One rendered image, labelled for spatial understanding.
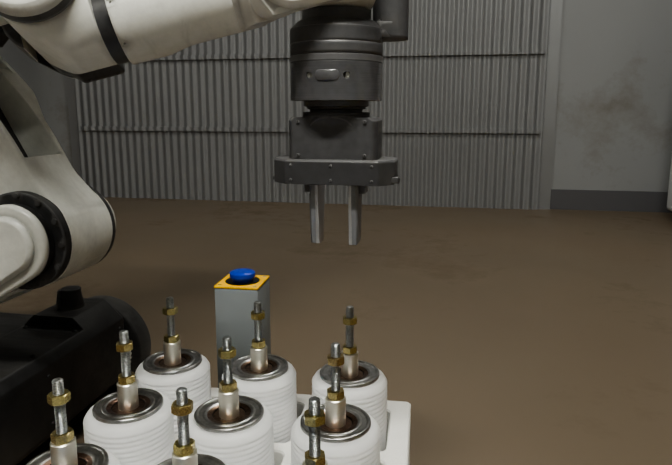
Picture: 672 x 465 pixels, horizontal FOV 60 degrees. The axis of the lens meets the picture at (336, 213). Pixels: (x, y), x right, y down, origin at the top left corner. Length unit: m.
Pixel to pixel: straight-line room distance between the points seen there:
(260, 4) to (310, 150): 0.14
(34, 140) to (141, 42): 0.51
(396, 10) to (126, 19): 0.24
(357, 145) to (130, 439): 0.39
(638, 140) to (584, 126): 0.31
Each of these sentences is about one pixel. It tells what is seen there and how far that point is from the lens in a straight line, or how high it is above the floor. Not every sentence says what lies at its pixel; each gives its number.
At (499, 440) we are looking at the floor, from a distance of 1.15.
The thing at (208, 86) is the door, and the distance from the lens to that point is 3.87.
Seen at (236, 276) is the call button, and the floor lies 0.33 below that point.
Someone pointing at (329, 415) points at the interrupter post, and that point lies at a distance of 0.64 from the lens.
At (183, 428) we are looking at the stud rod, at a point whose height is 0.31.
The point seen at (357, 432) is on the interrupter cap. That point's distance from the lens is 0.64.
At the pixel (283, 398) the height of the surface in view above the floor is 0.23.
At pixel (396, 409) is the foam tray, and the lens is 0.83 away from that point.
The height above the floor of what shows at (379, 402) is 0.23.
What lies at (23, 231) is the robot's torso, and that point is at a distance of 0.89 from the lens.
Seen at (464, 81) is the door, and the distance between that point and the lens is 3.58.
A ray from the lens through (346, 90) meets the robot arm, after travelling 0.53.
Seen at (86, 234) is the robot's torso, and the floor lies 0.40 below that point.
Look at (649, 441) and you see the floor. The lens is 1.24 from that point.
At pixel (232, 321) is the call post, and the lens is 0.92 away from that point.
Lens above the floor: 0.58
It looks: 10 degrees down
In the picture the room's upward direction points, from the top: straight up
